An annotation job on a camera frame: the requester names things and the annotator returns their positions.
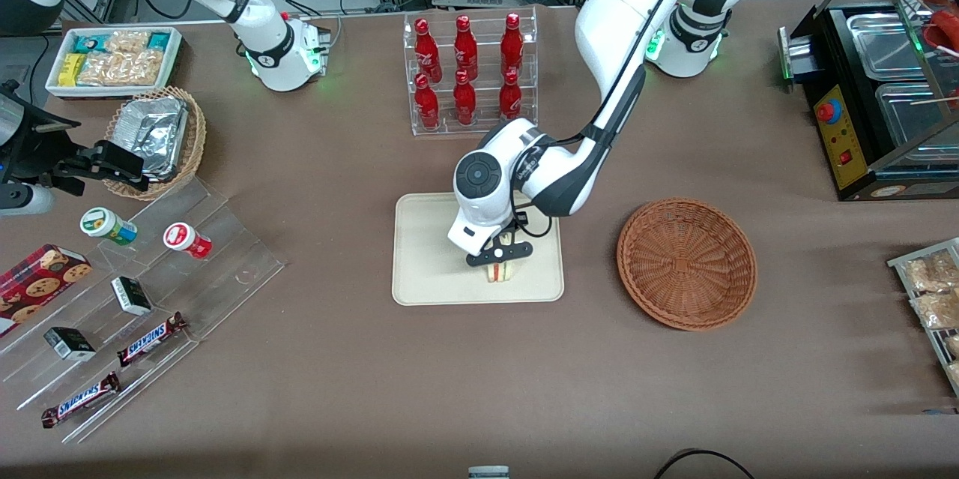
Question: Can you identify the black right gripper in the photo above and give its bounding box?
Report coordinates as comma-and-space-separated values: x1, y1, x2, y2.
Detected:
0, 83, 148, 193

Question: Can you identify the cream rectangular tray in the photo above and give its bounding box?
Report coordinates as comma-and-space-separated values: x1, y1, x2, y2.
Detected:
392, 192, 565, 307

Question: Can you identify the light wicker basket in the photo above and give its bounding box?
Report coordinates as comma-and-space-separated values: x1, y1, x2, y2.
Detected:
103, 86, 208, 201

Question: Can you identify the brown wicker basket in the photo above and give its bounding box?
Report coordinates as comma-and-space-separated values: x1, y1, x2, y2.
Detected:
617, 198, 758, 332

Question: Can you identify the tray of packaged snacks right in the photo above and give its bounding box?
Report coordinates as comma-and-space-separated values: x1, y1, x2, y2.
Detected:
887, 238, 959, 397

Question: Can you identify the foil food container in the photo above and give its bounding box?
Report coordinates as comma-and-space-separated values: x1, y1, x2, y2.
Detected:
112, 96, 189, 181

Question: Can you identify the green lid cup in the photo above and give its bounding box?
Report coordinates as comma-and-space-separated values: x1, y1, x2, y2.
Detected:
80, 207, 139, 247

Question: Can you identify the white plastic snack bin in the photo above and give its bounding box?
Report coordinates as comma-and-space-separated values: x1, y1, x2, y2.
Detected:
45, 26, 184, 100

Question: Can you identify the large clear cracker bag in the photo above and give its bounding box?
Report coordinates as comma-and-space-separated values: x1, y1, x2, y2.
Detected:
77, 50, 165, 87

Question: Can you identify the yellow snack packet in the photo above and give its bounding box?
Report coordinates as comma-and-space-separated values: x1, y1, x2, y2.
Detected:
58, 53, 88, 87

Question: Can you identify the red lid cup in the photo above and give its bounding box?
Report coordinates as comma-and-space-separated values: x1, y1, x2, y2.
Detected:
163, 222, 213, 260

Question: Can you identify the small clear cracker bag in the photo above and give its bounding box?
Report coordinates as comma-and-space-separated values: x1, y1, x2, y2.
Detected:
105, 30, 152, 54

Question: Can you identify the small black box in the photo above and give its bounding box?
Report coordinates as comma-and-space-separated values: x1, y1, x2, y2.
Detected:
111, 277, 153, 316
43, 326, 97, 362

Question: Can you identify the clear acrylic stepped stand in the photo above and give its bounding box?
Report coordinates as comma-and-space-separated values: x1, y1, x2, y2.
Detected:
0, 175, 287, 444

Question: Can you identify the red cookie box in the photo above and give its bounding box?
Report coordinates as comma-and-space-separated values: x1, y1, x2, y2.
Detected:
0, 244, 93, 337

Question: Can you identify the clear acrylic bottle rack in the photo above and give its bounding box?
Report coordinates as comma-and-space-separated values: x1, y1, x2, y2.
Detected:
403, 6, 539, 137

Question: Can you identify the red cola bottle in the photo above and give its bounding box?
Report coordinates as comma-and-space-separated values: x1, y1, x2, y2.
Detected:
453, 15, 479, 82
499, 68, 523, 125
414, 73, 441, 131
453, 70, 477, 127
500, 12, 524, 79
414, 18, 443, 84

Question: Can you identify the snickers bar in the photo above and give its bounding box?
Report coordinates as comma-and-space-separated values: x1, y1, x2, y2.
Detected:
41, 372, 121, 429
117, 312, 187, 367

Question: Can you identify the black food warmer machine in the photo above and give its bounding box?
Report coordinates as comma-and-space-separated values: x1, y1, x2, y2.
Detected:
778, 0, 959, 202

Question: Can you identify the clear snack bag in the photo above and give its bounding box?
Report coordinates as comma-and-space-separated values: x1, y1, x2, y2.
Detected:
901, 250, 959, 292
910, 290, 959, 331

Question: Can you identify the steel warmer pan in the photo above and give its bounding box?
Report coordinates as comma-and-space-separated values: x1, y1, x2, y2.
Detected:
874, 82, 959, 151
845, 11, 939, 82

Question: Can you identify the red food in warmer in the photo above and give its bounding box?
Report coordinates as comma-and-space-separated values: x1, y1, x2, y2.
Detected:
920, 0, 959, 52

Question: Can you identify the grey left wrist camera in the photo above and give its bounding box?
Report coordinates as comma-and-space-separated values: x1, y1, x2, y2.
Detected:
447, 215, 506, 256

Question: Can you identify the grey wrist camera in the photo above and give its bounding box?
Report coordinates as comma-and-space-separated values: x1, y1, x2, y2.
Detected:
447, 215, 506, 256
0, 185, 55, 216

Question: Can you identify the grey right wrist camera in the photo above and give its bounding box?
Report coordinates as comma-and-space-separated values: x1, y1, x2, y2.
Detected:
0, 185, 55, 216

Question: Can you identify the black cable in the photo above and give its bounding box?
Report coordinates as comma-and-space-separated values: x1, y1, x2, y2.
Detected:
653, 449, 756, 479

